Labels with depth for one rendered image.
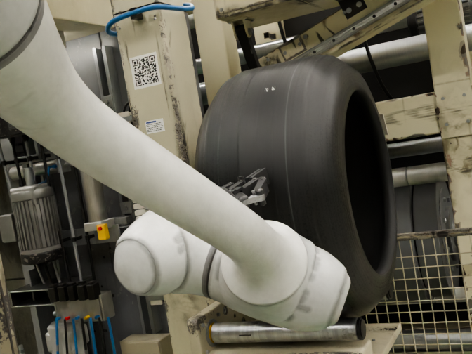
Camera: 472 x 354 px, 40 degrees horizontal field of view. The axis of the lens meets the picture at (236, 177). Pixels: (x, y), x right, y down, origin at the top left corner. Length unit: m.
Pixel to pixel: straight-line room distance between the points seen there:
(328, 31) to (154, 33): 0.50
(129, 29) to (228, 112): 0.39
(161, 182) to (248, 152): 0.63
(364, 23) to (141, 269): 1.12
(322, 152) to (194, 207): 0.60
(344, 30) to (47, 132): 1.29
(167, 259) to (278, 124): 0.50
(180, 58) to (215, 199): 0.95
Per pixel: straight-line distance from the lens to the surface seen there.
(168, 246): 0.78
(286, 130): 1.19
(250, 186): 1.06
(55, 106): 0.51
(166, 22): 1.53
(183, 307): 1.56
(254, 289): 0.73
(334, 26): 1.76
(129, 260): 0.79
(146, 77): 1.52
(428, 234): 1.75
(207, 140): 1.27
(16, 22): 0.44
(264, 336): 1.40
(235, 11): 1.72
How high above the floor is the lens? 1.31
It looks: 3 degrees down
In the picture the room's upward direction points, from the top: 10 degrees counter-clockwise
